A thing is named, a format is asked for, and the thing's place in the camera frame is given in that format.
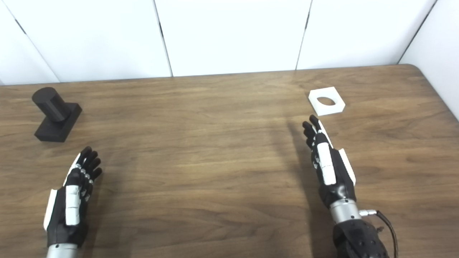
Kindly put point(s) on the white square piece with hole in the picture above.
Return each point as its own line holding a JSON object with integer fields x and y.
{"x": 339, "y": 104}

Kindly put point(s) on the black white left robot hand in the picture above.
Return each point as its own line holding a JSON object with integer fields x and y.
{"x": 68, "y": 225}

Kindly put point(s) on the black peg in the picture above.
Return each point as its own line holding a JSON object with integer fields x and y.
{"x": 53, "y": 111}

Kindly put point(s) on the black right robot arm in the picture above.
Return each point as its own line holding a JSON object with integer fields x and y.
{"x": 358, "y": 238}

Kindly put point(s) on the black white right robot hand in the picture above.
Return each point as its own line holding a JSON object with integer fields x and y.
{"x": 339, "y": 186}

